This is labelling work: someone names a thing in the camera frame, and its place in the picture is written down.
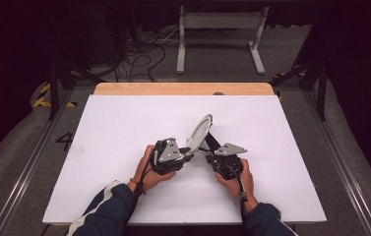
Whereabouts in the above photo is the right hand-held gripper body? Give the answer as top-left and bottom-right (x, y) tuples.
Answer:
(207, 142), (249, 181)

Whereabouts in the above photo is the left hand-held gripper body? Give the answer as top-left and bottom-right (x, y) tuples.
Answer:
(152, 137), (187, 177)

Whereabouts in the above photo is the oval silver photo frame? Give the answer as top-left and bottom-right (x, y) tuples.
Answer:
(185, 113), (222, 155)

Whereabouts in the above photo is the person's right hand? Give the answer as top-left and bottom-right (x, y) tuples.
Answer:
(214, 158), (261, 214)

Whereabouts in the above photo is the person's left hand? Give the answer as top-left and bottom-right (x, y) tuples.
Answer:
(127, 145), (178, 195)

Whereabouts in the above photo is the white board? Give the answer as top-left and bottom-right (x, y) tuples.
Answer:
(41, 94), (328, 226)

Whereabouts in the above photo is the wooden table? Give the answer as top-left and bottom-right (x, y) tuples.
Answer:
(93, 82), (276, 96)

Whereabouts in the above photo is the yellow black floor tape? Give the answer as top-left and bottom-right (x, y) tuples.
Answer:
(272, 64), (307, 80)
(32, 83), (78, 109)

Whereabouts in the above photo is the black metal stand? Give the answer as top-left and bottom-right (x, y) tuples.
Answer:
(269, 58), (331, 121)
(45, 30), (107, 121)

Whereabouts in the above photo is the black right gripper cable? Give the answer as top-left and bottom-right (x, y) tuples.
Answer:
(227, 165), (250, 224)

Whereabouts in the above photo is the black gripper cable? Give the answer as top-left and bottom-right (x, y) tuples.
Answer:
(124, 141), (159, 228)
(227, 165), (250, 224)

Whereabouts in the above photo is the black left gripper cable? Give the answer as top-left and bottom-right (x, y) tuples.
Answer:
(124, 141), (159, 228)

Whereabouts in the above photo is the red bracelet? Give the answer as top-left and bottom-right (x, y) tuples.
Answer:
(128, 177), (147, 196)

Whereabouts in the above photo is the bundle of floor cables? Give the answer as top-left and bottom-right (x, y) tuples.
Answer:
(112, 27), (181, 84)

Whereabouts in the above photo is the aluminium floor rail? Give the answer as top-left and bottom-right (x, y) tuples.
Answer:
(0, 88), (78, 236)
(300, 88), (371, 236)

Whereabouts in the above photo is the grey metal table frame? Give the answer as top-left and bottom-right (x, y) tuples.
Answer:
(175, 5), (271, 76)

